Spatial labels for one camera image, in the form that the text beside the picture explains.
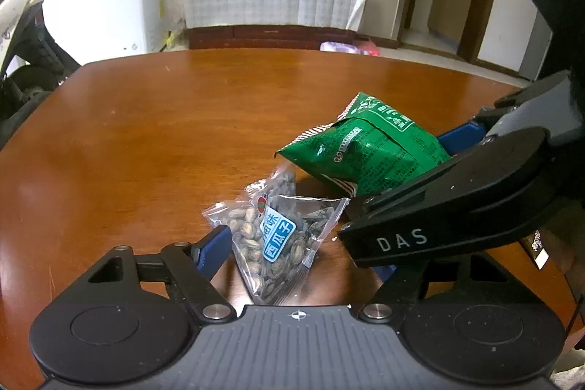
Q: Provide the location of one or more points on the wooden kitchen cabinet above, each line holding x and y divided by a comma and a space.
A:
450, 13

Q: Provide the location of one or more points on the yellow plastic bag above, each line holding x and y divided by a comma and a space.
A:
172, 39

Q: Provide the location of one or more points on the white and black scooter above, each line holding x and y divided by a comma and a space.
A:
18, 15

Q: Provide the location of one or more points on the white checked tablecloth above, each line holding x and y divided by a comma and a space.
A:
274, 1

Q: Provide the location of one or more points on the dark wooden cabinet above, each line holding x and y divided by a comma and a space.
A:
269, 37

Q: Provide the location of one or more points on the white chest freezer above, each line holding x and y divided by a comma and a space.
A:
100, 6

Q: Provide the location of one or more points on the green snack bag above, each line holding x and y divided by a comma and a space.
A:
374, 152

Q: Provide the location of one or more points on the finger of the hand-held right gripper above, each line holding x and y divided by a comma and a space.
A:
402, 202
459, 138

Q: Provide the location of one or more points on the pink plastic bag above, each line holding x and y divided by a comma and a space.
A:
352, 48

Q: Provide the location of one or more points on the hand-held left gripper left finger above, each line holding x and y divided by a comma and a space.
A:
215, 248

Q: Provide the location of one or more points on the clear melon seed packet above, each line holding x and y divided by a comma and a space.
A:
274, 244

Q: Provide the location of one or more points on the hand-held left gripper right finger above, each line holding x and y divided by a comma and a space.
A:
397, 289

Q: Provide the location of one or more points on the dark brown cartoon snack packet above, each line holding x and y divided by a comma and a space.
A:
534, 250

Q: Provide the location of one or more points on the white plastic bag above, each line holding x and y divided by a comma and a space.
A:
571, 380

